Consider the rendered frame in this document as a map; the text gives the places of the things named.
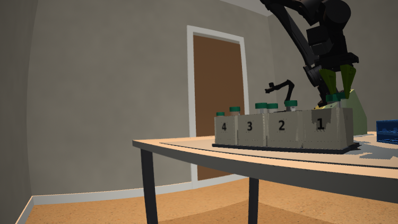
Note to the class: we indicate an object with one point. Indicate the clear tube with dark green cap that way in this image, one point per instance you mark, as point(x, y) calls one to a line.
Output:
point(333, 100)

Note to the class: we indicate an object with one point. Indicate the sample tube with orange liquid and dark green cap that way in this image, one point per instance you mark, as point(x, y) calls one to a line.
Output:
point(291, 105)

